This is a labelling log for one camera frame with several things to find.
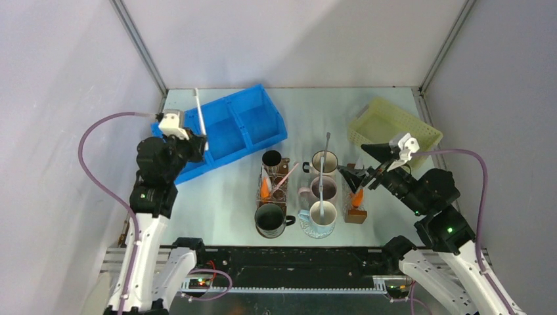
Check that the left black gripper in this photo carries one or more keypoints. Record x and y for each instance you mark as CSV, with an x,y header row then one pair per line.
x,y
196,144

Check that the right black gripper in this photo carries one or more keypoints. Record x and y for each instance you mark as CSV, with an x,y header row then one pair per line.
x,y
381,153

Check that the white toothpaste tube dark cap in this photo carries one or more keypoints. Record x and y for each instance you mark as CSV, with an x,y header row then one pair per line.
x,y
359,166

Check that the orange toothpaste tube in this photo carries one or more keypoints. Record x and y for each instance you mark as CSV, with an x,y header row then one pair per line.
x,y
356,199

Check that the cream mug with black rim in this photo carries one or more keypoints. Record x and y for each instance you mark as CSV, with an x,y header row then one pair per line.
x,y
313,166

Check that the pink mug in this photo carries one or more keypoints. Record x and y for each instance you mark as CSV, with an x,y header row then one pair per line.
x,y
312,193

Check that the clear holder with brown lid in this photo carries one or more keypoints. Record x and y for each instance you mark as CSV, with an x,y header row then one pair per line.
x,y
351,213

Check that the light grey toothbrush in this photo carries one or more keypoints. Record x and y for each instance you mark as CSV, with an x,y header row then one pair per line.
x,y
321,173

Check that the pale white toothbrush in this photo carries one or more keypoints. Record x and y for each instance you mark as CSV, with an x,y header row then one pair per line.
x,y
321,211

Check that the pink toothbrush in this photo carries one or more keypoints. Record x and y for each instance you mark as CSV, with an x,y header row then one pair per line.
x,y
285,178

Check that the light blue mug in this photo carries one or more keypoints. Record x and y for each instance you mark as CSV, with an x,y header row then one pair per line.
x,y
311,215

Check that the brown metallic cup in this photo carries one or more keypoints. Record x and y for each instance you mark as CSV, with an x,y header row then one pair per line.
x,y
274,163

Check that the brown wooden oval tray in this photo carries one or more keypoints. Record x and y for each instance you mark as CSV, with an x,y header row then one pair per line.
x,y
271,217

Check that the clear textured two-hole holder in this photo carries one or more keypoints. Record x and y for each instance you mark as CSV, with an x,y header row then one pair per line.
x,y
278,196

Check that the white toothpaste tube red cap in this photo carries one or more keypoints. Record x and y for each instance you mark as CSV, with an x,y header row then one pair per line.
x,y
265,178

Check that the small orange tube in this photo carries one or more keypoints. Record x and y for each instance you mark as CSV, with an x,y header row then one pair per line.
x,y
265,189

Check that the dark green mug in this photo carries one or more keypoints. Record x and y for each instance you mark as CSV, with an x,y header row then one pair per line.
x,y
271,221

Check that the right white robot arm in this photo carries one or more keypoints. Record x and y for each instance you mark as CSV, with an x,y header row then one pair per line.
x,y
474,288

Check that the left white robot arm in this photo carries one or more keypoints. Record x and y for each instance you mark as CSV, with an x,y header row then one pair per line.
x,y
138,289

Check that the clear textured oval tray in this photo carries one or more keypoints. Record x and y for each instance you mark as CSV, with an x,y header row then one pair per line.
x,y
314,232

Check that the cream perforated basket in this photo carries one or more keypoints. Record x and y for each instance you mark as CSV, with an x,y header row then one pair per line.
x,y
381,120

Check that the blue three-compartment bin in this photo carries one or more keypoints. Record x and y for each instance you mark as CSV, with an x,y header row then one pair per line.
x,y
237,125

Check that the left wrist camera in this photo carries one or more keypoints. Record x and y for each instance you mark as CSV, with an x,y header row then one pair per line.
x,y
171,123

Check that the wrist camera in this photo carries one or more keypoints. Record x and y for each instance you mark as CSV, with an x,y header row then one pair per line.
x,y
403,146
171,123

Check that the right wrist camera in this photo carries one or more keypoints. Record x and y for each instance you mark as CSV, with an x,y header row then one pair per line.
x,y
403,146

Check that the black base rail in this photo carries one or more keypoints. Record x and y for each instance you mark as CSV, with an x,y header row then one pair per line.
x,y
295,268

